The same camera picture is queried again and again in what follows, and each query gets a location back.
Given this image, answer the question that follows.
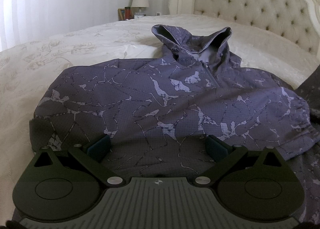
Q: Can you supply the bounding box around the small white alarm clock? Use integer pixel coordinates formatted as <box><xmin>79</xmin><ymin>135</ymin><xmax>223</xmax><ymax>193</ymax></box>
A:
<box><xmin>134</xmin><ymin>13</ymin><xmax>146</xmax><ymax>19</ymax></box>

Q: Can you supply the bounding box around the white embroidered bedspread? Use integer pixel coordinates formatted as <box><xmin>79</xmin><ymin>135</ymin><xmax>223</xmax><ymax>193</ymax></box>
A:
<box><xmin>0</xmin><ymin>13</ymin><xmax>320</xmax><ymax>194</ymax></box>

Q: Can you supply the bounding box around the red book on nightstand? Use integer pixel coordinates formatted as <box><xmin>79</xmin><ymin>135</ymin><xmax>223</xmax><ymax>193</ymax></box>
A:
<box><xmin>118</xmin><ymin>6</ymin><xmax>131</xmax><ymax>21</ymax></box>

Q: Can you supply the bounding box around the purple marble pattern hoodie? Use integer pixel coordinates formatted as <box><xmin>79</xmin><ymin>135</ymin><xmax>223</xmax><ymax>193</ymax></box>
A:
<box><xmin>30</xmin><ymin>25</ymin><xmax>319</xmax><ymax>228</ymax></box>

